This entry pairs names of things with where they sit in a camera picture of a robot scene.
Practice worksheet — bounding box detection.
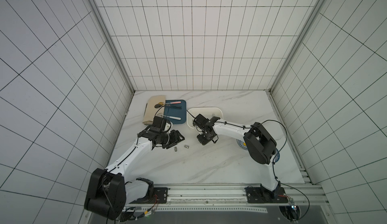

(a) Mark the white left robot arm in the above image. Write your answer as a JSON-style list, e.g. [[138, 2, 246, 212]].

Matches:
[[84, 127, 185, 220]]

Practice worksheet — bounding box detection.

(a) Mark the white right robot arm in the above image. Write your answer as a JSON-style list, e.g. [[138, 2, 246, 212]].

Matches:
[[192, 117, 281, 201]]

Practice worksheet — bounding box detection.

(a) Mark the white storage box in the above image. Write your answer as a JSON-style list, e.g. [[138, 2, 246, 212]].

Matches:
[[186, 107, 223, 130]]

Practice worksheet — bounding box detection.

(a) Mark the dark teal tray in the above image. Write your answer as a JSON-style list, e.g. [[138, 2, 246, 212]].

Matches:
[[164, 100, 187, 125]]

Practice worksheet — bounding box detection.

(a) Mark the beige folded cloth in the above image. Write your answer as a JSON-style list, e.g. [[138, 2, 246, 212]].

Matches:
[[143, 95, 166, 125]]

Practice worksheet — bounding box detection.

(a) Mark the blue yellow patterned bowl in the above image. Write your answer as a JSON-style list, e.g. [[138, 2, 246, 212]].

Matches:
[[236, 139, 248, 150]]

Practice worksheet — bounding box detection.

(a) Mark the blue white patterned bowl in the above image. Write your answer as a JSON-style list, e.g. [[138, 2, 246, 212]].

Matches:
[[273, 149, 280, 163]]

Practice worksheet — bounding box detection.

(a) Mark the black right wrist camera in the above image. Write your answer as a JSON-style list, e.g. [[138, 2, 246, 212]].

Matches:
[[193, 114, 220, 131]]

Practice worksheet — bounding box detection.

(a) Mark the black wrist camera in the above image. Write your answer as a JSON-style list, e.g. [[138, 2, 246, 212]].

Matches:
[[151, 116, 172, 133], [193, 114, 220, 131]]

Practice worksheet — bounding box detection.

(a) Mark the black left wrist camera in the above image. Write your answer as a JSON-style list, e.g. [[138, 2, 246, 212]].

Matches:
[[151, 116, 172, 133]]

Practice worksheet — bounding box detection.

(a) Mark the silver spoon white handle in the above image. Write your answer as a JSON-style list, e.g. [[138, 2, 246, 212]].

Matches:
[[162, 115, 181, 121]]

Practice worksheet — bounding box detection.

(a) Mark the gold spoon green handle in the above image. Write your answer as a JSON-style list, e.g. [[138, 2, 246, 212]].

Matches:
[[158, 104, 182, 109]]

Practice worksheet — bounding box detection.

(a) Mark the gold spoon pink handle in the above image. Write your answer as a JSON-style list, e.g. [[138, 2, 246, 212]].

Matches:
[[163, 101, 181, 105]]

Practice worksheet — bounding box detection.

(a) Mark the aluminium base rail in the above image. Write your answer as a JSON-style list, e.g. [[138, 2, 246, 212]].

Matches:
[[81, 183, 330, 216]]

